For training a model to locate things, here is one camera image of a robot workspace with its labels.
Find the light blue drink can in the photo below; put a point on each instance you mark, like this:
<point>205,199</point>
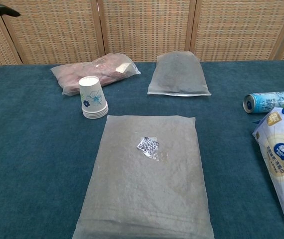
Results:
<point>269,102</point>

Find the blue table cloth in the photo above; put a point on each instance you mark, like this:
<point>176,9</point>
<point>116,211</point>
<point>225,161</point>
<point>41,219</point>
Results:
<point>32,149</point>

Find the QR code sticker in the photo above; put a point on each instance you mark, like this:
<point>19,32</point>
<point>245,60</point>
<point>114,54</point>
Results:
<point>147,145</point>

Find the white flower print paper cup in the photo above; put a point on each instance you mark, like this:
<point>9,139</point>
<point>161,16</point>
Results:
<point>92,94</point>

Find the bagged dark grey cloth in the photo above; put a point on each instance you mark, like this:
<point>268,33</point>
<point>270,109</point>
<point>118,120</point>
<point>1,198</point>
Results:
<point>179,74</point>

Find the bagged pink cloth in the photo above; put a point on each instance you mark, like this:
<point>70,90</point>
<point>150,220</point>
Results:
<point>112,69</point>

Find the woven bamboo folding screen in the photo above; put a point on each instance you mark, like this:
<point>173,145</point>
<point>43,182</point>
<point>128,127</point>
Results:
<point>144,27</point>

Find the bagged grey towel with sticker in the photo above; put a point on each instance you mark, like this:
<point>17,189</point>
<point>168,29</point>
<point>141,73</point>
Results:
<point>144,189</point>

